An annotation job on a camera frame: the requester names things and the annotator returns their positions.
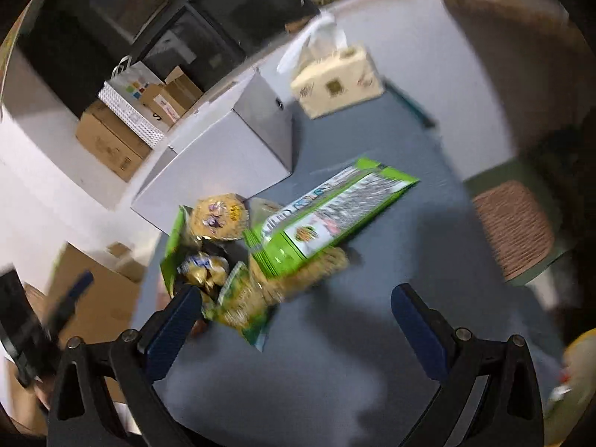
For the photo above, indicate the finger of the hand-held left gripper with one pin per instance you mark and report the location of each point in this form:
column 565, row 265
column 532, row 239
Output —
column 74, row 291

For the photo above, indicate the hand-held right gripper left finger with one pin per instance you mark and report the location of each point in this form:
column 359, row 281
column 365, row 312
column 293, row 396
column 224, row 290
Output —
column 173, row 331

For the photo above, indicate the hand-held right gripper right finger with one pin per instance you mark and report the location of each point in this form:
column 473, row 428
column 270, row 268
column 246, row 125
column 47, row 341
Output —
column 419, row 335

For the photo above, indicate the gold white snack packet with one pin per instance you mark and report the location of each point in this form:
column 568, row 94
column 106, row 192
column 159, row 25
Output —
column 205, row 270

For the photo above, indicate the green yellow snack packet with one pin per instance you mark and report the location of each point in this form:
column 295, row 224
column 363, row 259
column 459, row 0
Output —
column 242, row 305

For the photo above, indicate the small green snack packet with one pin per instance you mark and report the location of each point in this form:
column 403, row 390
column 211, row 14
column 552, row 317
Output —
column 172, row 251

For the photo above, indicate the tan snack packet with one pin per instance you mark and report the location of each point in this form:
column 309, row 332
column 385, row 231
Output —
column 321, row 265

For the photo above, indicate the round yellow purple-print snack packet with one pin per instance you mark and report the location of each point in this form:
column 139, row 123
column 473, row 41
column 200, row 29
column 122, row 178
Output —
column 219, row 219

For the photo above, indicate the large green snack bag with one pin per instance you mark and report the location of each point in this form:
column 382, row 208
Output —
column 326, row 214

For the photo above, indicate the white cardboard box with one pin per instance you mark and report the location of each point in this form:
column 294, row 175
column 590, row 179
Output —
column 209, row 158

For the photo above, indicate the blue grey tablecloth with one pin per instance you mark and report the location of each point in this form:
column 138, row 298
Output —
column 372, row 368

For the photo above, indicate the green stool with woven cushion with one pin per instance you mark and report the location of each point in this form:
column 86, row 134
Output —
column 512, row 228

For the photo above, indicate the large brown cardboard box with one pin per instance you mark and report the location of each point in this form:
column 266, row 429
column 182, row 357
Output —
column 109, row 142

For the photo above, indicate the yellow green blurred object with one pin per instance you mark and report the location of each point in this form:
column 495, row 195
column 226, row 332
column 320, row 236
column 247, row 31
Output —
column 579, row 382

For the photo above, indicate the white dotted shopping bag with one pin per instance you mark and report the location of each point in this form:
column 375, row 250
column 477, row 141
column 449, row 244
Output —
column 135, row 111

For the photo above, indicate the small brown cardboard box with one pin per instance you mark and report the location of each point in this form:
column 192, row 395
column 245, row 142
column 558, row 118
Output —
column 174, row 95

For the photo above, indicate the cream tissue pack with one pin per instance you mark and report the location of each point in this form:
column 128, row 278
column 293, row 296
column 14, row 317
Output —
column 335, row 84

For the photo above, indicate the brown stone counter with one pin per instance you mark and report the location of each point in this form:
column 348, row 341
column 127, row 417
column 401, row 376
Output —
column 507, row 42

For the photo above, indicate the black window frame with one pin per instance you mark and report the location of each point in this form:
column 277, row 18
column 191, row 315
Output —
column 153, row 32

